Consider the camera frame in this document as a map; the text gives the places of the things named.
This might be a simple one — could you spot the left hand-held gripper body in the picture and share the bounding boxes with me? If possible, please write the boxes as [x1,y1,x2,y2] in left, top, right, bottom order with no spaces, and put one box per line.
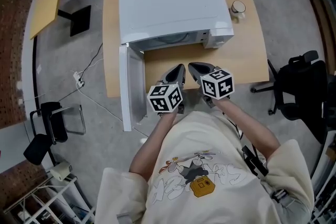
[146,76,186,116]

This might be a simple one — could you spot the grey shoulder strap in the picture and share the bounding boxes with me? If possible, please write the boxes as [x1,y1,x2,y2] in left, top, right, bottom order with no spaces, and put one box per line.
[270,188,313,224]

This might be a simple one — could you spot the black power cable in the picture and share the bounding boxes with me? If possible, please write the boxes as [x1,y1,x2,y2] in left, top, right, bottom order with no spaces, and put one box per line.
[78,42,104,82]

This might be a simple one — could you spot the person's cream printed shirt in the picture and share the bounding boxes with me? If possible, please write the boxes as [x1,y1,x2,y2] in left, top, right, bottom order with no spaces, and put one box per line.
[94,110,315,224]

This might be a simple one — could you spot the white mug with dark rim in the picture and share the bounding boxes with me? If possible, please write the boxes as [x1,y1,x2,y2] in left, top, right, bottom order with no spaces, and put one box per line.
[230,0,247,20]

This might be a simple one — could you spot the black office chair with headrest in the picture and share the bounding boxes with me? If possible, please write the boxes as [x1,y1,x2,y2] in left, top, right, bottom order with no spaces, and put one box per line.
[250,50,329,145]

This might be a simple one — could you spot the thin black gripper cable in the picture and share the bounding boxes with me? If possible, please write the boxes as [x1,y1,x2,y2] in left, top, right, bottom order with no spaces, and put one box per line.
[222,111,245,141]

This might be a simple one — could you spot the brown perforated panel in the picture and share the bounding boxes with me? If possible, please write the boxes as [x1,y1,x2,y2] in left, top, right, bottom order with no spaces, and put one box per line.
[0,0,35,130]

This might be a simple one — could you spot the brown wooden planks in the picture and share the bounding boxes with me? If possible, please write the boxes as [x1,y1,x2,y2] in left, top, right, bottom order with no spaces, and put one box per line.
[307,0,336,74]

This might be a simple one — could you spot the white power cable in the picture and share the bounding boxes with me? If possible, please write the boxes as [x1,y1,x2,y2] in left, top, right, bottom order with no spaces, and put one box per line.
[77,86,151,138]

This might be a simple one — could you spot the person's left forearm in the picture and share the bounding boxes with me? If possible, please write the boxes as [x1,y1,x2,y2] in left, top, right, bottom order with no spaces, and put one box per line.
[129,112,177,182]

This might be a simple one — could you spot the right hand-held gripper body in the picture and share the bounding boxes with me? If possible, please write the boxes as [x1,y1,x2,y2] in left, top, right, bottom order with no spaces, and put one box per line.
[194,65,235,109]

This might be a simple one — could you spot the white wire shelf rack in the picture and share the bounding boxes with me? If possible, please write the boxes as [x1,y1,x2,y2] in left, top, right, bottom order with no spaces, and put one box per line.
[0,175,96,224]

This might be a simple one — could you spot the white storage shelf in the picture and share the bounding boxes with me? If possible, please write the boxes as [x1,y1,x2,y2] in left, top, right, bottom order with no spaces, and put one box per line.
[311,125,336,224]

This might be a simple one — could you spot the white microwave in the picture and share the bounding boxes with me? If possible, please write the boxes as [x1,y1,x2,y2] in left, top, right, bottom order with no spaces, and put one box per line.
[118,0,235,132]

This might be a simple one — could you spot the white power strip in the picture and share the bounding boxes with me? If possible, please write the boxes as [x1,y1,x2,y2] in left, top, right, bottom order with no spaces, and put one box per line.
[73,71,86,88]

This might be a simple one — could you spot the small yellow side table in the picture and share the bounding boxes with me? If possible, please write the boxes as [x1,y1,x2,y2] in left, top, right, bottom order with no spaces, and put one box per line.
[29,0,92,40]

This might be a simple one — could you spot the black chair with chrome frame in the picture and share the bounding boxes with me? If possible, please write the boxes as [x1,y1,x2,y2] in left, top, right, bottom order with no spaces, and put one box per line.
[23,101,87,166]

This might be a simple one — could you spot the clear glass turntable plate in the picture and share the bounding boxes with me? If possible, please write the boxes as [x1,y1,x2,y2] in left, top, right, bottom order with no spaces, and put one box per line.
[154,33,190,45]

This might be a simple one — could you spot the white desk device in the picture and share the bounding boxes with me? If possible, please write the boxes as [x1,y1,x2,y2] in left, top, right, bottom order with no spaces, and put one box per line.
[49,161,73,182]

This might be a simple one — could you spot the person's right forearm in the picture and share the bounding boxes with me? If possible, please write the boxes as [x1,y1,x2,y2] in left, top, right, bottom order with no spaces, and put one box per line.
[213,98,280,164]

